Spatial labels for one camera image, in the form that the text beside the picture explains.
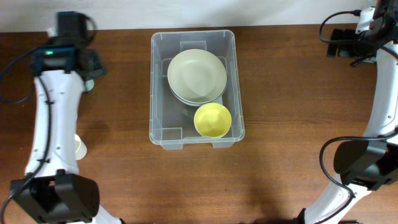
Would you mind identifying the cream plastic cup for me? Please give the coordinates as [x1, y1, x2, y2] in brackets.
[75, 134, 87, 160]

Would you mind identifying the yellow small bowl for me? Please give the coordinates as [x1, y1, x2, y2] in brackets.
[193, 103, 232, 138]

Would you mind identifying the clear plastic storage bin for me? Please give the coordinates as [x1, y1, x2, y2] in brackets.
[149, 30, 245, 150]

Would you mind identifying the green plastic cup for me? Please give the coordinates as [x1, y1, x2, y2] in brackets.
[83, 79, 95, 92]

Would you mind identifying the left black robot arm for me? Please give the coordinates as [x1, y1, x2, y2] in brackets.
[8, 11, 121, 223]

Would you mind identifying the left black cable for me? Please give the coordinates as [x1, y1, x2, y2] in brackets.
[0, 15, 97, 224]

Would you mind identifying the blue wide bowl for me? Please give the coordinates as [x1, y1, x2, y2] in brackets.
[169, 86, 227, 103]

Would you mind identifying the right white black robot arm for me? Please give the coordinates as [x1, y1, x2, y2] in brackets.
[294, 0, 397, 223]

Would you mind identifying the cream wide bowl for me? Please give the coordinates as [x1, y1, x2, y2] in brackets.
[167, 49, 228, 105]
[171, 90, 223, 107]

